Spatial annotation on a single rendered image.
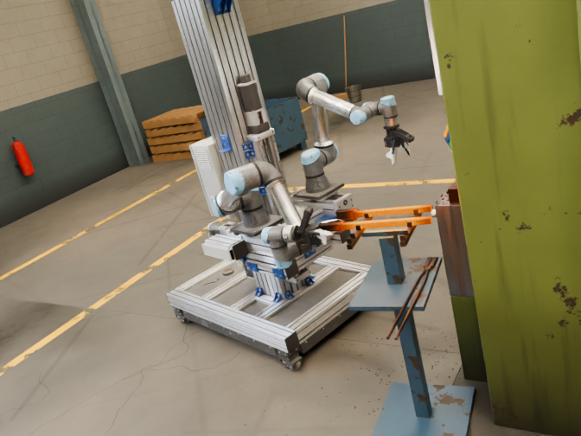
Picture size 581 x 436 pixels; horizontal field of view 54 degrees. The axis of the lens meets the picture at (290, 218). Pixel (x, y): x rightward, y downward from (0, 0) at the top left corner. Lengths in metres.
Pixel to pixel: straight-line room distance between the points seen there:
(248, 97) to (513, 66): 1.57
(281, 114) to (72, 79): 3.76
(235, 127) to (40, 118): 6.54
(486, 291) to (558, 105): 0.75
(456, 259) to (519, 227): 0.51
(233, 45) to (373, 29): 8.35
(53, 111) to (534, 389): 8.28
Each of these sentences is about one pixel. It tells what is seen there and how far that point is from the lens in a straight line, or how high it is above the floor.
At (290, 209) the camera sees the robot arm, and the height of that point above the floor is 1.01.
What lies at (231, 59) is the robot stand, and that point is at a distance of 3.18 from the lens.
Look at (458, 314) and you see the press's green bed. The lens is 2.76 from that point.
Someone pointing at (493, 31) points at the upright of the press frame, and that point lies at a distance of 1.99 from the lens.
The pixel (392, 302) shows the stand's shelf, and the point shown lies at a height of 0.71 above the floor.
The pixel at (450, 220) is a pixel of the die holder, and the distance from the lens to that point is 2.53.
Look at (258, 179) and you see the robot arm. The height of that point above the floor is 1.17.
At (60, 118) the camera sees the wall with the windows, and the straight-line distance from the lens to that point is 9.66.
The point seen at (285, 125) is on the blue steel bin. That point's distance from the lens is 7.69.
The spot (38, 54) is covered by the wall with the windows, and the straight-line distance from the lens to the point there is 9.66.
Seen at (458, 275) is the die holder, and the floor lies 0.58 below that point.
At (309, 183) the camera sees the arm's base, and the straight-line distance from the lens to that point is 3.34.
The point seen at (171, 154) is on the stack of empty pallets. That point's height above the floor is 0.11.
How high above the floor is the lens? 1.84
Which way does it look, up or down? 20 degrees down
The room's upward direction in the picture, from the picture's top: 15 degrees counter-clockwise
